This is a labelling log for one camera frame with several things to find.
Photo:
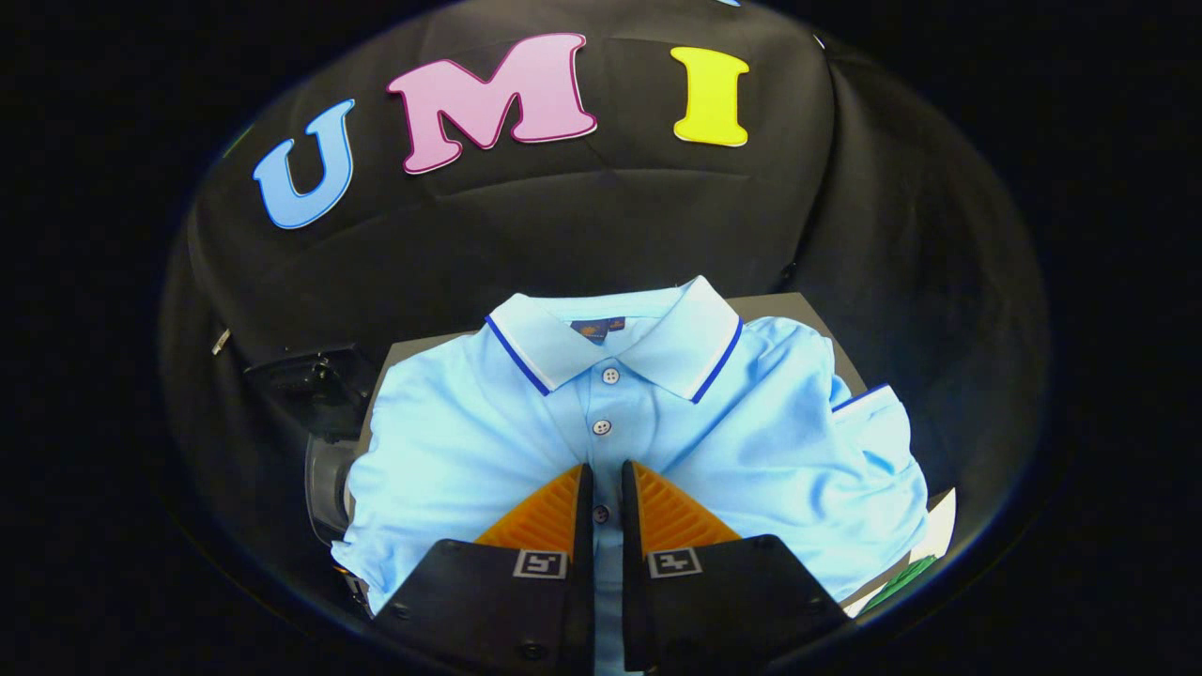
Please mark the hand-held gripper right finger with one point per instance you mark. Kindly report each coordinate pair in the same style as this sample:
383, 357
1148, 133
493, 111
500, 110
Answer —
631, 563

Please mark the dark transparent washing machine lid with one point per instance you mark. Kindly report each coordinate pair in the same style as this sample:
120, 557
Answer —
310, 385

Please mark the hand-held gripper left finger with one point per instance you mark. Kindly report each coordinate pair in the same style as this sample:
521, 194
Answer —
584, 563

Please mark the grey stand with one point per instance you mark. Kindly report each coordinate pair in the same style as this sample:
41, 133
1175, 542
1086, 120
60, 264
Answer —
789, 308

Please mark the white paper sheet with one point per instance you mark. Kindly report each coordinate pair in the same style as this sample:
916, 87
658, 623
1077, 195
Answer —
939, 526

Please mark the light blue polo shirt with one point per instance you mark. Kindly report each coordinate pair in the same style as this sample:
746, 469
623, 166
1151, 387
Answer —
751, 422

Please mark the silver metal clip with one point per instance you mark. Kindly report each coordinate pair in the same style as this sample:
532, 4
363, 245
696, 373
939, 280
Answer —
221, 340

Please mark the grey washing machine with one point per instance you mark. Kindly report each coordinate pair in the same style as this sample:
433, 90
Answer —
324, 483

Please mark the green object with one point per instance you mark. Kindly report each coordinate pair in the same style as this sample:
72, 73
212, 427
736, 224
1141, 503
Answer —
897, 580

